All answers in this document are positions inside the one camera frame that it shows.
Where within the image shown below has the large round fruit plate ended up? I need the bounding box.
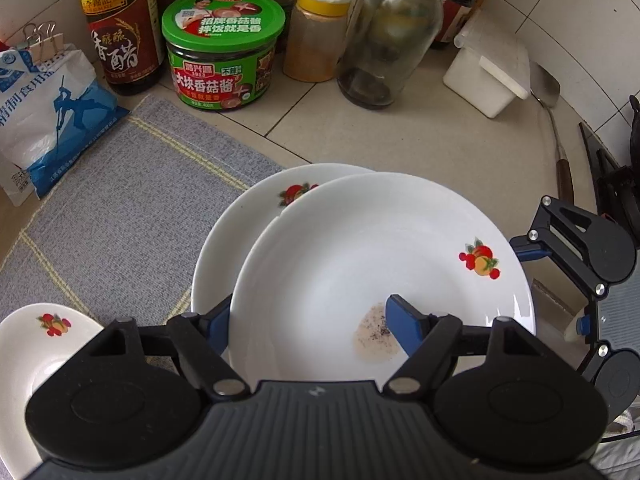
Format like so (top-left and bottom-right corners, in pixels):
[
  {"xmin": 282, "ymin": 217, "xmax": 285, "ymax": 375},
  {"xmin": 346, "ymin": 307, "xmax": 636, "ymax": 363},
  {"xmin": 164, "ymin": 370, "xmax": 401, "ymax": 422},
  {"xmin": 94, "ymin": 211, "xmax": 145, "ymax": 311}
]
[{"xmin": 229, "ymin": 172, "xmax": 536, "ymax": 386}]

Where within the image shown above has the oval fruit plate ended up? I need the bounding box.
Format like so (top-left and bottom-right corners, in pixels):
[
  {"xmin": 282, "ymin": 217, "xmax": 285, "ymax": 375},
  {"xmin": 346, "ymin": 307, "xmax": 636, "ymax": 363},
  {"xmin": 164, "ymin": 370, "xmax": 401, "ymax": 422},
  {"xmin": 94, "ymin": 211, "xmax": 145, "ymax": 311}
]
[
  {"xmin": 191, "ymin": 162, "xmax": 370, "ymax": 314},
  {"xmin": 1, "ymin": 302, "xmax": 102, "ymax": 479}
]

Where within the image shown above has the black gas stove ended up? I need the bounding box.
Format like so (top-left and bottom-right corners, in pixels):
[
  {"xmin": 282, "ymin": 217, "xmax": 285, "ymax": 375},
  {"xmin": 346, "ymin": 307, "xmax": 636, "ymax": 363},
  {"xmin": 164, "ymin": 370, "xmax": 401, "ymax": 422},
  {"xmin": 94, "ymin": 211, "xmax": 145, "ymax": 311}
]
[{"xmin": 578, "ymin": 96, "xmax": 639, "ymax": 248}]

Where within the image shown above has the grey teal towel mat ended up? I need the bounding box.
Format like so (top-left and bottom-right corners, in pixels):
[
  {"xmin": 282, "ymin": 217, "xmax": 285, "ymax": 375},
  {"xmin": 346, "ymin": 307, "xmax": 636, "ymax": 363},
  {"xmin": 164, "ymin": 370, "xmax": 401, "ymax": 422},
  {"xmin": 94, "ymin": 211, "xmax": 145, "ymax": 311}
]
[{"xmin": 1, "ymin": 88, "xmax": 298, "ymax": 325}]

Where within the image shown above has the white plastic seasoning box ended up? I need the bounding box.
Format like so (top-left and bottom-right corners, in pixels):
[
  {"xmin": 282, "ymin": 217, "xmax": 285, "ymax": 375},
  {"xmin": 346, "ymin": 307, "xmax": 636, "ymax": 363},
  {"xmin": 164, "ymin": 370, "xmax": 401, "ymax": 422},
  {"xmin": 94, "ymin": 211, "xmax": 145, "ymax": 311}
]
[{"xmin": 442, "ymin": 11, "xmax": 530, "ymax": 119}]

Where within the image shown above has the clear glass bottle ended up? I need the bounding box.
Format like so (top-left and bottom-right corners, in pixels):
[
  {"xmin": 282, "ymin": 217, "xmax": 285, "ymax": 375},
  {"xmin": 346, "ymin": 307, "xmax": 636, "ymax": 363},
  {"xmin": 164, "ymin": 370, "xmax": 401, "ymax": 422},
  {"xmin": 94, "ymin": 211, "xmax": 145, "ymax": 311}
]
[{"xmin": 336, "ymin": 0, "xmax": 442, "ymax": 110}]

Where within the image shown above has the blue white salt bag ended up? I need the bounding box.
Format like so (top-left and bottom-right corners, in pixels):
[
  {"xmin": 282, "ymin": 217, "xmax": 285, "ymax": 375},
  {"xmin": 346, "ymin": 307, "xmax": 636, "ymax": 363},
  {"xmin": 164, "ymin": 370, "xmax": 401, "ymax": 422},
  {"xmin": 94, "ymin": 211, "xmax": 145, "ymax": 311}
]
[{"xmin": 1, "ymin": 44, "xmax": 128, "ymax": 197}]

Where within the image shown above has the yellow lid spice jar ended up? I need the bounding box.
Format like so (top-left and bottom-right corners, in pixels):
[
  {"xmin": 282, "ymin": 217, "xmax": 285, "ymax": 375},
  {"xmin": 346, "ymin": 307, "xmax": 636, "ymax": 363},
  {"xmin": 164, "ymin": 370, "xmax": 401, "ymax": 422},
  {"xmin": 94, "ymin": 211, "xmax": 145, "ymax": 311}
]
[{"xmin": 283, "ymin": 0, "xmax": 352, "ymax": 82}]

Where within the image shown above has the green mushroom sauce jar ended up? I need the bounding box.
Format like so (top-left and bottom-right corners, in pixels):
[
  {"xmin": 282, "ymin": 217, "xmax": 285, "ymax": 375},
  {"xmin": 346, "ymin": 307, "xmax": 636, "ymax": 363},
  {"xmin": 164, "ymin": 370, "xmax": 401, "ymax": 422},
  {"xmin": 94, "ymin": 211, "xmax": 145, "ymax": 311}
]
[{"xmin": 162, "ymin": 0, "xmax": 285, "ymax": 112}]

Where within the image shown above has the dark vinegar bottle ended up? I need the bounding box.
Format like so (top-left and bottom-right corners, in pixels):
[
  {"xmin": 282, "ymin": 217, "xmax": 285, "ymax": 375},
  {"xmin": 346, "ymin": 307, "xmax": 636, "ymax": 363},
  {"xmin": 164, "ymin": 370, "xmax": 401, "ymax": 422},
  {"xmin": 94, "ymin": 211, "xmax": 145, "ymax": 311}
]
[{"xmin": 80, "ymin": 0, "xmax": 165, "ymax": 96}]

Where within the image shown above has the steel spatula wooden handle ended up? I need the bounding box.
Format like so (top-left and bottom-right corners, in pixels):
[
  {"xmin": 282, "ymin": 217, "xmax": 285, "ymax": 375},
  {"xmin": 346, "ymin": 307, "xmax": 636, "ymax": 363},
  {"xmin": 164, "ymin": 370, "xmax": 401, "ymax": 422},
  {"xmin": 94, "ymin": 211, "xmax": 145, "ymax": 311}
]
[{"xmin": 529, "ymin": 61, "xmax": 575, "ymax": 204}]

